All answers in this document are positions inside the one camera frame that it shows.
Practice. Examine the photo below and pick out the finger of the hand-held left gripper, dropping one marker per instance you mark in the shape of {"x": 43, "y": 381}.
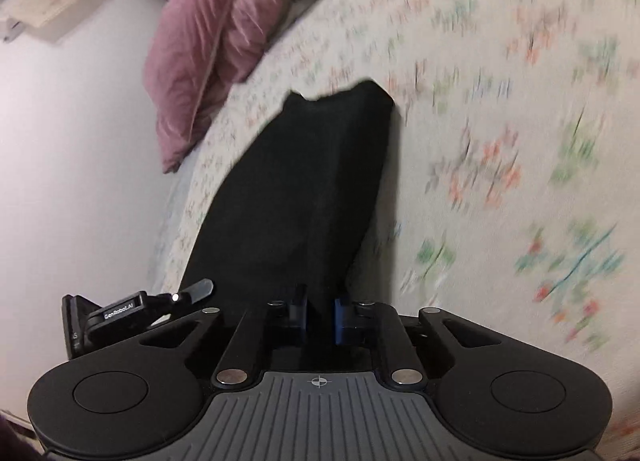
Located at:
{"x": 192, "y": 292}

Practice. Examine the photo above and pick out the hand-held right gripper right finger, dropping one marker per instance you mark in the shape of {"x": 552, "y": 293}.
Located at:
{"x": 340, "y": 321}

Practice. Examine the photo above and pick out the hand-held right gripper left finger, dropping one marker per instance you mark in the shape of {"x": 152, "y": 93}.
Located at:
{"x": 300, "y": 316}

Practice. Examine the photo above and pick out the black pants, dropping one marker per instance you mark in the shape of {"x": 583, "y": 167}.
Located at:
{"x": 310, "y": 181}

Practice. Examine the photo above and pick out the pink duvet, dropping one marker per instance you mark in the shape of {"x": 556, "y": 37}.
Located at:
{"x": 210, "y": 41}

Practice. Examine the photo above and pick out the floral printed bedsheet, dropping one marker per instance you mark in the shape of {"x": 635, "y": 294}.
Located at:
{"x": 500, "y": 116}

